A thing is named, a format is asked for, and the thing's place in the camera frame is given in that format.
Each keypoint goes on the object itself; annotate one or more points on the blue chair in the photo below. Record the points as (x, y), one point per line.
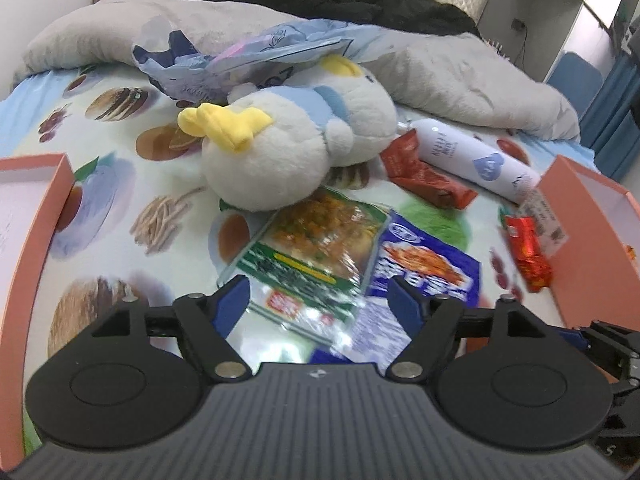
(575, 80)

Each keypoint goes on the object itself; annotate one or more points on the white bottle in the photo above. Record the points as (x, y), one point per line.
(465, 155)

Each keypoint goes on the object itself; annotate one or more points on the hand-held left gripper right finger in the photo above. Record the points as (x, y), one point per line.
(404, 301)

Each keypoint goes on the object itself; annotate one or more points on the pink box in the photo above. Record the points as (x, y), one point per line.
(30, 240)
(590, 200)

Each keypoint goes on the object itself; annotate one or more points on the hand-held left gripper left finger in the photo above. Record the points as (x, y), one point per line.
(232, 301)

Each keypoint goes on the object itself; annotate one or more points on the wall socket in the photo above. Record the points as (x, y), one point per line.
(518, 24)

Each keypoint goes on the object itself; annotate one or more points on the blue snack packet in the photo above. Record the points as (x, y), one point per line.
(425, 265)

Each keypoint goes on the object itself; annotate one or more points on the white duck plush toy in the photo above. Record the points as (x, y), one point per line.
(280, 150)

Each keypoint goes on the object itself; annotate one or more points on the green snack packet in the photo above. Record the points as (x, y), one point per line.
(310, 250)

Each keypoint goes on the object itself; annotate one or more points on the dark red snack packet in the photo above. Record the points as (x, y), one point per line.
(425, 177)

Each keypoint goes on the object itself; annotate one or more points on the white cabinet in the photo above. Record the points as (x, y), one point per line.
(545, 20)

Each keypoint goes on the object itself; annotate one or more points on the bright red snack packet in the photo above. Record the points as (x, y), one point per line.
(527, 250)

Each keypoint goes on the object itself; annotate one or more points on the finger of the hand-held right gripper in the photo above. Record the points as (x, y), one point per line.
(607, 347)

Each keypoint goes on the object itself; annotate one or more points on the grey duvet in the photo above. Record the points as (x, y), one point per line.
(475, 80)

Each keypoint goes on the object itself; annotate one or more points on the blue plastic bag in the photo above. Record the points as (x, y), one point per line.
(240, 60)

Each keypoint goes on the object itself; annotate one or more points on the blue curtain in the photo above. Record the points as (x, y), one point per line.
(620, 125)

